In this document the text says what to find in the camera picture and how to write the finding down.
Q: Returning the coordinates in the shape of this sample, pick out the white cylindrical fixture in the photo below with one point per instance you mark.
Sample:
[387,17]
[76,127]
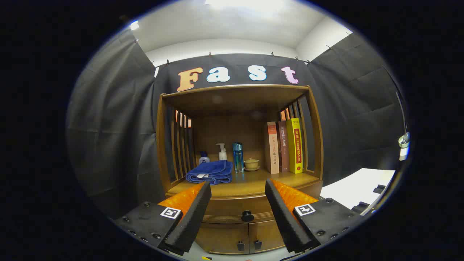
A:
[404,143]

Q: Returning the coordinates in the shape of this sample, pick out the white pump bottle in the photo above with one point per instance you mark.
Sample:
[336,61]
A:
[222,155]

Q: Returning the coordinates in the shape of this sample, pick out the wooden drawer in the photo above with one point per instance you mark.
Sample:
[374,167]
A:
[232,208]

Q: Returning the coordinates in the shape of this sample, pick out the black drawer knob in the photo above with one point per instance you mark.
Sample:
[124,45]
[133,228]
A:
[247,216]

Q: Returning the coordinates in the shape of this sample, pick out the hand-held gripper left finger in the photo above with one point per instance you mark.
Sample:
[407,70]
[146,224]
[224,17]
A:
[194,221]

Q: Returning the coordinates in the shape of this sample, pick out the wooden countertop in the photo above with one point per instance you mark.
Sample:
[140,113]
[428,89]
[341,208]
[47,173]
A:
[246,185]

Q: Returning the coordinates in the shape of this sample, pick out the yellow lidded teacup with saucer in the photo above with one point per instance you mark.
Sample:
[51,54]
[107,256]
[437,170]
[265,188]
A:
[251,164]

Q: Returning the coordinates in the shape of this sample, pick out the yellow book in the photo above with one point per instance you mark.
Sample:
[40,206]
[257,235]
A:
[295,145]

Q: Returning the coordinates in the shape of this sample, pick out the small white bottle blue cap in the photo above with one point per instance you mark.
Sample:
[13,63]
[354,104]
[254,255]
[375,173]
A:
[204,158]

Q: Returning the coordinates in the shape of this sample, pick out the wooden cabinet door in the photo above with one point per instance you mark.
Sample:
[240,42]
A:
[221,235]
[268,232]

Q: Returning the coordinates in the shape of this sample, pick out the brown book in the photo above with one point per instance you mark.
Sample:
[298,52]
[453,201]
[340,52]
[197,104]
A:
[283,148]

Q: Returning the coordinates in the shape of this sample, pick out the wooden cabinet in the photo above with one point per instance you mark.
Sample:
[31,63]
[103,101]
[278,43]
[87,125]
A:
[235,101]

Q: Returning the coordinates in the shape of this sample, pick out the white grey equipment case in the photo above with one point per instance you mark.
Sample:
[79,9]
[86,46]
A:
[355,188]

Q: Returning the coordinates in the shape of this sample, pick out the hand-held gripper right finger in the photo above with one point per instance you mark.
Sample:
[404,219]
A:
[286,221]

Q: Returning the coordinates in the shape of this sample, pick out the beige orange book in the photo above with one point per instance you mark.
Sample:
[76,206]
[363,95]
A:
[272,148]

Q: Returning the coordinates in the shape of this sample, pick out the blue folded towel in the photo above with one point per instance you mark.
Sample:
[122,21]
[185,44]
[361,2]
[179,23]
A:
[212,172]

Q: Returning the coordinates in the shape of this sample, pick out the blue glass bottle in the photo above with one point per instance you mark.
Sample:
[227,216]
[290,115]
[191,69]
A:
[237,156]

